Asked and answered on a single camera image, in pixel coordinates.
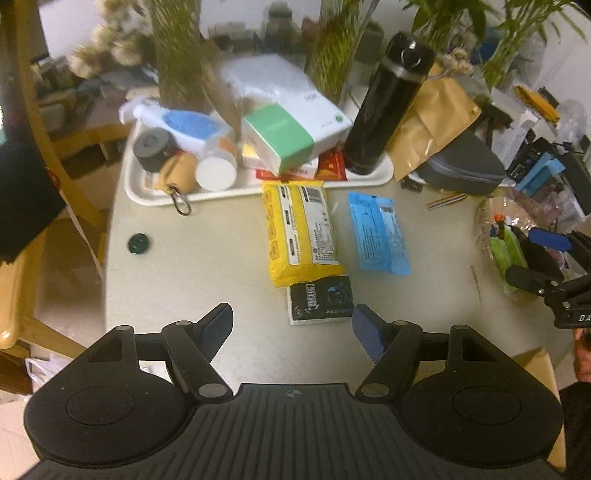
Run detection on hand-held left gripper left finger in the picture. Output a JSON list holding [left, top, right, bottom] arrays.
[[85, 302, 235, 401]]

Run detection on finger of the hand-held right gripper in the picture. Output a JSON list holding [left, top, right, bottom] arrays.
[[505, 265, 561, 295], [527, 226, 591, 254]]

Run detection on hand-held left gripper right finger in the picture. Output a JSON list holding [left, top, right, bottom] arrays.
[[352, 304, 511, 398]]

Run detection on green wet wipes pack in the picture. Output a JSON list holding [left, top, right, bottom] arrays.
[[488, 225, 530, 295]]

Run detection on black tissue pack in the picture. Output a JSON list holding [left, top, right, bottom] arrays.
[[286, 275, 356, 328]]

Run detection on bag of markers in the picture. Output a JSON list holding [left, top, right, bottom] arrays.
[[477, 195, 570, 302]]

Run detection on blue wet wipes pack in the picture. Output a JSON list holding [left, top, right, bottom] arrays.
[[346, 191, 413, 278]]

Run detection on yellow wet wipes pack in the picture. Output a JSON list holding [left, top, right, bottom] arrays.
[[261, 179, 345, 290]]

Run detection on person's right forearm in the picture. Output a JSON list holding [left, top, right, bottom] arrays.
[[558, 382, 591, 480]]

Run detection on person's right hand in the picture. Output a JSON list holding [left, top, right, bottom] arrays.
[[573, 328, 591, 385]]

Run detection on black pouch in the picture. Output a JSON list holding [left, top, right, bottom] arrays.
[[514, 230, 557, 278]]

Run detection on thin wooden stick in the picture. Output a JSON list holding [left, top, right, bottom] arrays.
[[470, 264, 484, 306]]

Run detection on blue carton box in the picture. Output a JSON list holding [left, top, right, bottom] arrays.
[[516, 151, 567, 193]]

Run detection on brown cardboard box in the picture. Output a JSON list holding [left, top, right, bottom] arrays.
[[505, 345, 567, 472]]

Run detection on black carton box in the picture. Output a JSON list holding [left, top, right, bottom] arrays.
[[505, 135, 551, 179]]

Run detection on white carton box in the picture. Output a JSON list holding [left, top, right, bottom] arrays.
[[509, 110, 542, 154]]

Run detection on grey hard case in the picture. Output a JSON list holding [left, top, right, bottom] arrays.
[[417, 130, 507, 195]]

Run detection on black tripod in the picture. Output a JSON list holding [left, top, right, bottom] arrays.
[[479, 100, 514, 149]]

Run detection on yellow striped packet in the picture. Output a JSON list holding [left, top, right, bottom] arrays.
[[514, 84, 563, 124]]

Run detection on white pill bottle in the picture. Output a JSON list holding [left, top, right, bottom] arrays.
[[195, 137, 239, 193]]

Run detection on tan pouch with carabiner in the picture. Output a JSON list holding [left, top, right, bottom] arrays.
[[156, 151, 200, 216]]

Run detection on brown paper bag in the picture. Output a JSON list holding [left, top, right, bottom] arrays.
[[385, 75, 484, 182]]

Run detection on white plastic tray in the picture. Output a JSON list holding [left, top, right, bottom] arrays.
[[121, 113, 396, 207]]

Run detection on red snack packet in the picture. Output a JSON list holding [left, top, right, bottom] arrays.
[[255, 151, 348, 182]]

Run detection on white plastic bag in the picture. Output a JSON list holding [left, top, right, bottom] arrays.
[[24, 357, 80, 394]]

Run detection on wooden chair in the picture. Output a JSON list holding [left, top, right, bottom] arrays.
[[0, 0, 136, 352]]

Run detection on black tape roll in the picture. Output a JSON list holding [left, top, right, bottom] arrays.
[[133, 128, 179, 172]]

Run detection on lucky bamboo in glass vase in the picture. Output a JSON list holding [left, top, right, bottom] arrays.
[[305, 0, 384, 106], [148, 0, 211, 114], [404, 0, 492, 56], [478, 0, 587, 90]]

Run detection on dried flower sprig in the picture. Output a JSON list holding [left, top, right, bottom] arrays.
[[438, 47, 475, 78]]

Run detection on green and white box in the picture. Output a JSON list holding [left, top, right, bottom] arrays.
[[241, 88, 355, 178]]

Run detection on white bottle with blue label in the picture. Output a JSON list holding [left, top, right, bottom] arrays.
[[119, 100, 234, 155]]

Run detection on black thermos bottle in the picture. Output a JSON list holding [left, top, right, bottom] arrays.
[[341, 30, 437, 176]]

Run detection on black cloth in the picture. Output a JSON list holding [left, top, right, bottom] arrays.
[[0, 140, 66, 265]]

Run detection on white wrapped tissue pack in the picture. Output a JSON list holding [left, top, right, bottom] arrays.
[[218, 54, 326, 114]]

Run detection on white dried flowers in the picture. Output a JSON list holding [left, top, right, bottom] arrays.
[[68, 0, 158, 80]]

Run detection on rainbow ribbon cable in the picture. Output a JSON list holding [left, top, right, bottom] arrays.
[[426, 193, 468, 212]]

